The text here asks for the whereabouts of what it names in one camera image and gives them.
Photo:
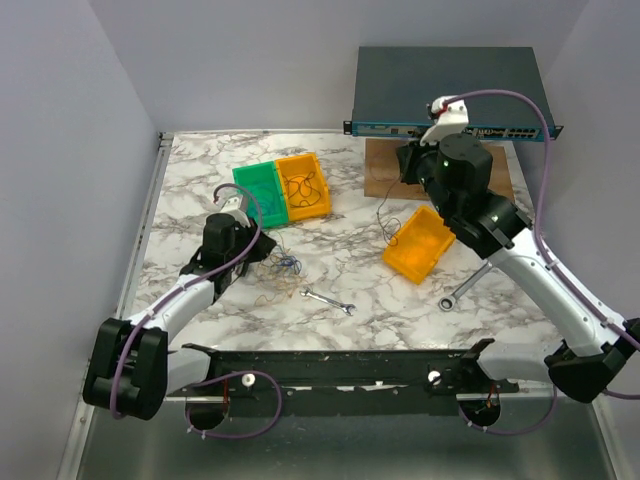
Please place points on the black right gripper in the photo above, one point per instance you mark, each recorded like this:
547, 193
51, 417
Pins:
407, 155

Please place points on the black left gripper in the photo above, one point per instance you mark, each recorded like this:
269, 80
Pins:
262, 250

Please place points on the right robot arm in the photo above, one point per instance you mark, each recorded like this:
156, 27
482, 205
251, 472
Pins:
596, 342

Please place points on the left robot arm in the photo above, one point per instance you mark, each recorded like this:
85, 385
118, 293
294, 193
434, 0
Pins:
131, 368

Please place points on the wooden base board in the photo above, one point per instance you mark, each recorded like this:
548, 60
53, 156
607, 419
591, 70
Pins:
382, 169

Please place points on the green plastic bin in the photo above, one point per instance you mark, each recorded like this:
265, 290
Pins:
262, 180

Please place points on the orange plastic bin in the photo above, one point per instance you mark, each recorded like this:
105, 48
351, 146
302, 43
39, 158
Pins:
304, 187

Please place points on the loose yellow plastic bin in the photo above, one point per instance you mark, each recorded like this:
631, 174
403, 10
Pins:
418, 246

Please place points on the small silver open-end wrench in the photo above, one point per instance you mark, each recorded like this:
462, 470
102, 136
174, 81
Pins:
346, 308

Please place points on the silver ratchet wrench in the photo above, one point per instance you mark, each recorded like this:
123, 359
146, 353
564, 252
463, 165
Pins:
448, 302

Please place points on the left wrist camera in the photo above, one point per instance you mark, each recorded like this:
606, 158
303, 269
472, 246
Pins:
236, 207

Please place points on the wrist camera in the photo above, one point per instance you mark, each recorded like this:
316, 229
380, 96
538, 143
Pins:
450, 117
236, 207

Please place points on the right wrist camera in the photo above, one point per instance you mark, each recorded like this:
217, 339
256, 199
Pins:
450, 117

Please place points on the blue network switch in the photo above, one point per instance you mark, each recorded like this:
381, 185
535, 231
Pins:
395, 86

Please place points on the black mounting rail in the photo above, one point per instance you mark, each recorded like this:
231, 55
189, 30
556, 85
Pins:
343, 383

